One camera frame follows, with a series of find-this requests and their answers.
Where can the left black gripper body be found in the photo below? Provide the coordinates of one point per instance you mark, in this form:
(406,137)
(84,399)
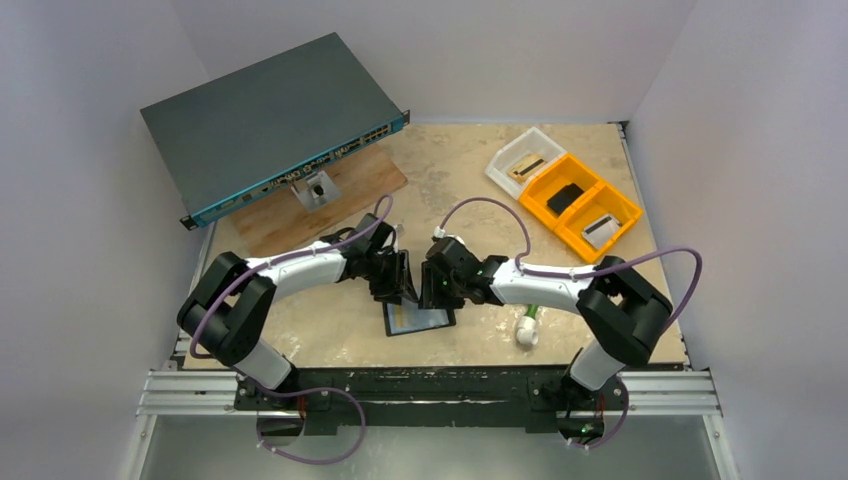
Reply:
(382,273)

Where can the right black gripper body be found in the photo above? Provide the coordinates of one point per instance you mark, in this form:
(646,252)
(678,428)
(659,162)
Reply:
(436,279)

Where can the gold striped card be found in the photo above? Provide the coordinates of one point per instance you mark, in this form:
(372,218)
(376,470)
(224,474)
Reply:
(404,320)

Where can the black leather card holder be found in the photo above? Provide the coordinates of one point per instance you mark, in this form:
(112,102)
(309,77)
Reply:
(448,314)

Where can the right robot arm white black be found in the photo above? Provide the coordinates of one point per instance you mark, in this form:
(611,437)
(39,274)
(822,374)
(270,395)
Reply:
(625,313)

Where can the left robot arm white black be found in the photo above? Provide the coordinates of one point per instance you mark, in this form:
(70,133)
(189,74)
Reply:
(226,312)

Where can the gold card in white bin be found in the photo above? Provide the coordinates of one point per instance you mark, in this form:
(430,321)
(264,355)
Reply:
(525,168)

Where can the black card in yellow bin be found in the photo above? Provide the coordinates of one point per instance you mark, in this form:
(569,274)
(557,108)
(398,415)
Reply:
(564,198)

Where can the silver card in yellow bin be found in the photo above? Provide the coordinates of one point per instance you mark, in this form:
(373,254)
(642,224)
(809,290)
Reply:
(599,232)

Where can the green white pipe fitting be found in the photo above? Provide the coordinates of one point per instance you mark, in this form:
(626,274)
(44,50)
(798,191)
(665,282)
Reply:
(526,329)

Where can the wooden board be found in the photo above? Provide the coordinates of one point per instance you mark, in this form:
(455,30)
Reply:
(294,215)

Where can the white plastic bin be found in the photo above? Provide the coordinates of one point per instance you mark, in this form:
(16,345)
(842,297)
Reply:
(532,141)

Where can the yellow plastic bin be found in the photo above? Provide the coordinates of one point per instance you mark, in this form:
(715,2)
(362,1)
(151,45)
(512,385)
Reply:
(600,198)

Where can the small metal bracket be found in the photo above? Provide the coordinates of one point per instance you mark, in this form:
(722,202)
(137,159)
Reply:
(316,191)

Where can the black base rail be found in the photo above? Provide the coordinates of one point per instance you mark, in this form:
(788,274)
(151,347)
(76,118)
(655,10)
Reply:
(536,398)

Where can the grey blue network switch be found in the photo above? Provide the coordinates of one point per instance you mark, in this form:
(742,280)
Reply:
(240,137)

